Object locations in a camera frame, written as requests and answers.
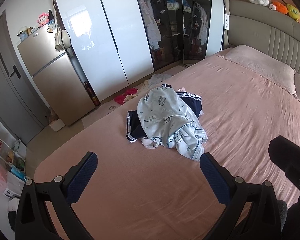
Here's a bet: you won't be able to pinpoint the person's dark clothing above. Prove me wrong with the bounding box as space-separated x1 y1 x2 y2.
277 197 300 240

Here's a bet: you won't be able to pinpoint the glossy white wardrobe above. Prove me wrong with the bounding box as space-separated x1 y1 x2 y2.
51 0 155 103

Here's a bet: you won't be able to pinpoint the orange carrot plush toy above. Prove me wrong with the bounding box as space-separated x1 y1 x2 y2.
272 1 289 14

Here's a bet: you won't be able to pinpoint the white crumpled garment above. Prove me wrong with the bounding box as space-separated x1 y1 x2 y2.
144 74 175 89

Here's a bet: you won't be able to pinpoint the white storage box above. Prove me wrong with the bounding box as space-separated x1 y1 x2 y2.
49 119 65 132

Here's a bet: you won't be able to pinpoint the dark bottle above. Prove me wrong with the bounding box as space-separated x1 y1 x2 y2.
83 80 92 98

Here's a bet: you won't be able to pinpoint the champagne refrigerator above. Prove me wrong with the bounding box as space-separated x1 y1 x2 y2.
17 26 96 127

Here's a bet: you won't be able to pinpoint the black door handle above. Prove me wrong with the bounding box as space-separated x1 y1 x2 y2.
9 65 22 78

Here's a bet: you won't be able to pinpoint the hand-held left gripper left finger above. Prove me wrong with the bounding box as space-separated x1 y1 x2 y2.
11 151 98 240

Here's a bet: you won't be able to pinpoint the bed with pink sheet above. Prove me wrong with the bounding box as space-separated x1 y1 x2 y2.
34 45 300 240

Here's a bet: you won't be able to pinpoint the blue plush toy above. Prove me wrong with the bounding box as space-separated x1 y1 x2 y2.
162 0 190 12

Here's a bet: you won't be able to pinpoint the white and black plush toy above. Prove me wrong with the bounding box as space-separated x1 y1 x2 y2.
17 26 33 37

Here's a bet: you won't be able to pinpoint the red garment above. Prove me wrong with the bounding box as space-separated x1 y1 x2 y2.
114 88 138 105

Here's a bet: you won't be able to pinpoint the pink doll plush toy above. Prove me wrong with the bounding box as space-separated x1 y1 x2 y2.
37 12 50 27

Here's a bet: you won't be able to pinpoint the beige padded headboard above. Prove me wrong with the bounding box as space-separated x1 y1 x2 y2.
222 0 300 77

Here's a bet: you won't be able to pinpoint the beige hanging bag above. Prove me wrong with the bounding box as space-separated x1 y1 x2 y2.
54 27 72 52

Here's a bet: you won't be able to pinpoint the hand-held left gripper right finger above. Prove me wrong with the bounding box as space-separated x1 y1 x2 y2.
199 152 288 240

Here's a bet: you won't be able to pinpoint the white wardrobe side panel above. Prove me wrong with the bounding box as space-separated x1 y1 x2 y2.
205 0 225 55

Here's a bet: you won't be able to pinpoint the small white garment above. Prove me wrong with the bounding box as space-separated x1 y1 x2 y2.
140 137 157 149

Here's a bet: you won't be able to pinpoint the light blue printed pajama pants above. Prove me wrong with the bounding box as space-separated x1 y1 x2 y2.
137 86 202 140

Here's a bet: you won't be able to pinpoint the light blue printed pajama top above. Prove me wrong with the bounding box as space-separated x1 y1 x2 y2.
150 122 208 161

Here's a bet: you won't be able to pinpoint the grey door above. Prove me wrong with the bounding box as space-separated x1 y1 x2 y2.
0 10 49 144

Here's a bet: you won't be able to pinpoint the white bookshelf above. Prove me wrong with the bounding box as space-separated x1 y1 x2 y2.
0 110 28 193

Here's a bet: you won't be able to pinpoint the dark glass door wardrobe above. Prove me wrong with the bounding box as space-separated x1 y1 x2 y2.
131 0 213 72

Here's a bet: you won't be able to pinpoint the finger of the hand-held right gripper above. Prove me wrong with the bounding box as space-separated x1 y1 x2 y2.
268 135 300 198

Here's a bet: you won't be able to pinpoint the navy garment with white trim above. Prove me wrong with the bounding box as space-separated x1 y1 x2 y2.
126 83 204 143

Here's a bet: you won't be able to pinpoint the yellow square plush toy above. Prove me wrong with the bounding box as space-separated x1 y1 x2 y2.
286 4 300 22

